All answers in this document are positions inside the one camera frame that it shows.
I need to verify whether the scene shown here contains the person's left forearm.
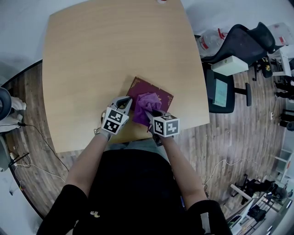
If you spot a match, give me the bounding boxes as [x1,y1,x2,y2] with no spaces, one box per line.
[65,134,111,198]

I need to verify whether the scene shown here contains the pale green booklet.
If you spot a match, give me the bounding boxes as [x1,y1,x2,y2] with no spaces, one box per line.
[212,78,228,108]

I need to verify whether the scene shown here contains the white floor cable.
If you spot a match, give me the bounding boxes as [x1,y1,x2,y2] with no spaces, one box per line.
[203,157,260,186]
[13,162,66,183]

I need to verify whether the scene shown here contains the purple cloth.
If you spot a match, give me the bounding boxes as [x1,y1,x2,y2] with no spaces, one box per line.
[133,92,162,127]

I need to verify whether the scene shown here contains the grey round device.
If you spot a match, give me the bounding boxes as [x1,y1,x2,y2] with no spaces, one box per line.
[0,134,12,173]

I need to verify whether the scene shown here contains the person's black shirt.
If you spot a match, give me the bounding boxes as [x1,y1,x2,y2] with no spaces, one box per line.
[36,149,232,235]

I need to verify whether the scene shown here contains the clear water jug red label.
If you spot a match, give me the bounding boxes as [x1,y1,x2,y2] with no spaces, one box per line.
[198,28,228,58]

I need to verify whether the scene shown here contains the dark red gold-patterned book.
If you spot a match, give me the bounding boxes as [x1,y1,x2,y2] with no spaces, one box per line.
[126,76,174,113]

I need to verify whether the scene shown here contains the black equipment stand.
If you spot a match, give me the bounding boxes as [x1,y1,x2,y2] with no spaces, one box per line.
[231,174,288,205]

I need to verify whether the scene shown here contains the person's grey trousers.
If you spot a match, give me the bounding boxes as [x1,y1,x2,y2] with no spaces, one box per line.
[104,139,170,161]

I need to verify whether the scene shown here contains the person's right forearm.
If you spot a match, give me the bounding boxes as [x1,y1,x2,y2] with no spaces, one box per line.
[162,136,209,211]

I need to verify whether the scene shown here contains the person's left hand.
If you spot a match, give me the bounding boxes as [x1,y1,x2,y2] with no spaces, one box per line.
[94,127,114,142]

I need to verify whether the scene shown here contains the black floor cable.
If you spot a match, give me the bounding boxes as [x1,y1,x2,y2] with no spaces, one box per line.
[18,123,69,173]

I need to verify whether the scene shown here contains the white and black robot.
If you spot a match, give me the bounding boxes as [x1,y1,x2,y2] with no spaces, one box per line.
[0,87,27,134]

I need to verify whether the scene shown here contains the black mesh office chair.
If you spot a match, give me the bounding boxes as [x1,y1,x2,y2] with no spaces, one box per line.
[201,24,268,114]

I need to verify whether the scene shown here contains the black padded office chair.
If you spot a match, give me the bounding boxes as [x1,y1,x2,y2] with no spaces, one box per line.
[250,22,276,81]

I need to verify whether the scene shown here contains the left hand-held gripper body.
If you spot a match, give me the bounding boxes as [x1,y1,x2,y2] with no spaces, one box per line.
[101,104,130,136]

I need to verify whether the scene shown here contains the white flat box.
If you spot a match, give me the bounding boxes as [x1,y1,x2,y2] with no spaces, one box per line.
[210,56,249,77]

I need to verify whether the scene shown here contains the white metal rack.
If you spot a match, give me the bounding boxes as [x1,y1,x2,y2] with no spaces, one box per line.
[268,49,294,77]

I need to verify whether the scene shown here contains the black camera equipment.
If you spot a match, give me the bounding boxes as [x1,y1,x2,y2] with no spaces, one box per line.
[279,109,294,132]

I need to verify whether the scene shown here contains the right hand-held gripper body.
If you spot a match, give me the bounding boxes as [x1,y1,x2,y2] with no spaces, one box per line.
[147,112,181,147]

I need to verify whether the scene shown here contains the black antenna router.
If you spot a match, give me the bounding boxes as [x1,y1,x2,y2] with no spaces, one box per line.
[8,152,30,168]

